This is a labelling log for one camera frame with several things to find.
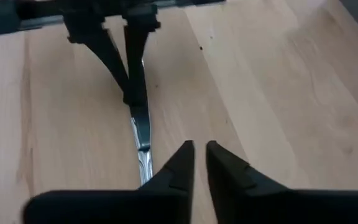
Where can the silver table knife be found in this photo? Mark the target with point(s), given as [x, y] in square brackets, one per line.
[145, 155]

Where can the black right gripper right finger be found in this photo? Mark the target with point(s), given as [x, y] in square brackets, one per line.
[275, 208]

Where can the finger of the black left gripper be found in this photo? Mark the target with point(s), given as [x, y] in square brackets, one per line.
[95, 34]
[137, 62]

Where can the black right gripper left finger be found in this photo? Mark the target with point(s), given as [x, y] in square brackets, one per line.
[104, 208]

